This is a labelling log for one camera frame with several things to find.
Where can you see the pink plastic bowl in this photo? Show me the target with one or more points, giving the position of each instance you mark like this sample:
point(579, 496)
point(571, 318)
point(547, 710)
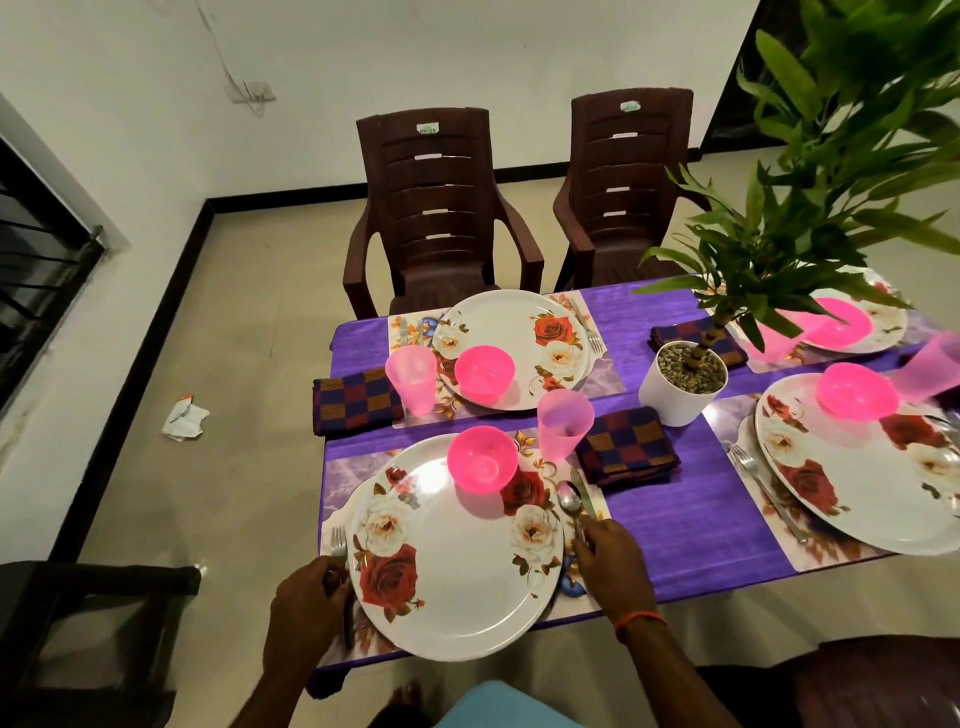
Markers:
point(840, 323)
point(483, 459)
point(485, 375)

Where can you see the purple tablecloth table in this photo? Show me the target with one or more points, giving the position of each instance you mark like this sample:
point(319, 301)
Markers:
point(690, 518)

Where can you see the person's right forearm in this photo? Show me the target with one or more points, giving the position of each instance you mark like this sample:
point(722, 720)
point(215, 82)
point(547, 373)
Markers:
point(675, 683)

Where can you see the red wrist thread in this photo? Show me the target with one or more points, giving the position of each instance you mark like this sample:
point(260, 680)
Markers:
point(641, 618)

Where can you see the black stool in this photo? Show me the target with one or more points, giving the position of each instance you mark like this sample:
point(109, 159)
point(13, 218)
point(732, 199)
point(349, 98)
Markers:
point(75, 645)

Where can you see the person's left foot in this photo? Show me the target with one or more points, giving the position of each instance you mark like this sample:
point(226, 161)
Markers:
point(405, 695)

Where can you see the person's left forearm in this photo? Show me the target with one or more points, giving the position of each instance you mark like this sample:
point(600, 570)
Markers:
point(278, 702)

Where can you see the person's right hand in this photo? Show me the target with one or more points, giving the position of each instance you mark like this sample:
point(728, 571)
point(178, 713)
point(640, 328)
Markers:
point(618, 573)

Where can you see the person's dark trousers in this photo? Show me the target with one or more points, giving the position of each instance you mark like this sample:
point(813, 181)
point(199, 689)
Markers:
point(398, 716)

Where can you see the person's teal t-shirt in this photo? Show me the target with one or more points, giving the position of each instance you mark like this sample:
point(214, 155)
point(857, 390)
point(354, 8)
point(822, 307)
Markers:
point(503, 708)

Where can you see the steel table knife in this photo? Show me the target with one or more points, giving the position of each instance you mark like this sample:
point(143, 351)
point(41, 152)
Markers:
point(593, 492)

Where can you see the black metal grille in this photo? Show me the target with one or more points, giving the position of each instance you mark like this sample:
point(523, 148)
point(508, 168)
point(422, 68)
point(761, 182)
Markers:
point(38, 270)

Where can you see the crumpled white paper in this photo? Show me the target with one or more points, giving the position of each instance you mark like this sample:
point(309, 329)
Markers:
point(185, 420)

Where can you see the green plant in white pot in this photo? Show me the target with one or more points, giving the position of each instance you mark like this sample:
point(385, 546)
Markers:
point(683, 398)

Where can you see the brown plastic chair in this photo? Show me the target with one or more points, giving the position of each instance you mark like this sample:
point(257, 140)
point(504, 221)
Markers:
point(623, 195)
point(870, 683)
point(435, 225)

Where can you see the person's left hand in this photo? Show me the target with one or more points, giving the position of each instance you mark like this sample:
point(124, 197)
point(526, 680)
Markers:
point(308, 618)

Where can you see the steel cutlery piece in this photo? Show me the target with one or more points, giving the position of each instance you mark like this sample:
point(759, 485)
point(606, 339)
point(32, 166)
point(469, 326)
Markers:
point(338, 540)
point(569, 495)

